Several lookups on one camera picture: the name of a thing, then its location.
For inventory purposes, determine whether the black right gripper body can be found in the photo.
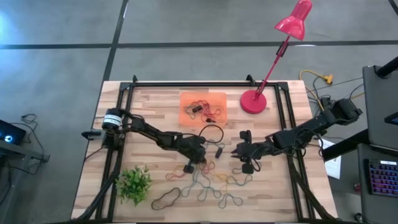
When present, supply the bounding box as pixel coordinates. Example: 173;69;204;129
239;129;261;174

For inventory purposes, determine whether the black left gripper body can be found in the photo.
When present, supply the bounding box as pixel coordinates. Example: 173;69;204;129
183;136;223;174

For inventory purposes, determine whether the orange translucent plastic bin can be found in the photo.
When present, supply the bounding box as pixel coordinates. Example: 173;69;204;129
178;91;228;128

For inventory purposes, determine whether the red desk lamp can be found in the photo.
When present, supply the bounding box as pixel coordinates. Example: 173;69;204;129
239;0;313;115

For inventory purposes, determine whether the green artificial plant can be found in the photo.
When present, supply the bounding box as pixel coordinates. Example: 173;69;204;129
115;164;153;207

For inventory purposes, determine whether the white paper sheet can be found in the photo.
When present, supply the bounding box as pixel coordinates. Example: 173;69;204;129
322;138;342;180

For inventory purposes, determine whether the black desk leg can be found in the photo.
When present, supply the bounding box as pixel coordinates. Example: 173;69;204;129
322;129;371;161

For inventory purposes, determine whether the dark grey desk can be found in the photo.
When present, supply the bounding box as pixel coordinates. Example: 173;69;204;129
356;142;398;224

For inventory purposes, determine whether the backlit keyboard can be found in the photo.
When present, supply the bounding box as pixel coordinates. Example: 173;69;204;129
368;158;398;197

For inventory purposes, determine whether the black tablet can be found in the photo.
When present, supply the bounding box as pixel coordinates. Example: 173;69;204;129
384;111;398;126

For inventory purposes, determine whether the black pole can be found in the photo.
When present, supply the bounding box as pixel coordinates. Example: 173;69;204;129
374;55;398;78

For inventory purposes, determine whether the grey metal stand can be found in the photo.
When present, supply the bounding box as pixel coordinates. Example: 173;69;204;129
0;139;50;164

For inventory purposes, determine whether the black laptop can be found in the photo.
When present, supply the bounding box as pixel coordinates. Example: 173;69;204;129
0;119;27;146

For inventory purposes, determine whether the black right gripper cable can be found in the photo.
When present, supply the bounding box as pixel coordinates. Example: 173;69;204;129
250;152;264;172

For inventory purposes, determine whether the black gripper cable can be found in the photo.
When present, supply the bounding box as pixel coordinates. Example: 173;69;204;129
198;124;224;144
250;152;264;172

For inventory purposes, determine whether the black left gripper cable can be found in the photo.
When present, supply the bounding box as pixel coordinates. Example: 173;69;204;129
198;124;224;144

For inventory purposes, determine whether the black aluminium table frame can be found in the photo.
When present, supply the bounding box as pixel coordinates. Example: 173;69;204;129
74;74;338;223

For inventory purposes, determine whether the black clamp bracket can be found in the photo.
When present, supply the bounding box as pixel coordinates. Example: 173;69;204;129
81;129;103;141

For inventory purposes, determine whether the yellow extension cord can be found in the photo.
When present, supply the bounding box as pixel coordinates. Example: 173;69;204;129
298;70;334;103

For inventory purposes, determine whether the black floor cable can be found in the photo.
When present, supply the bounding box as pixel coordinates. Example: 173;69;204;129
21;113;46;156

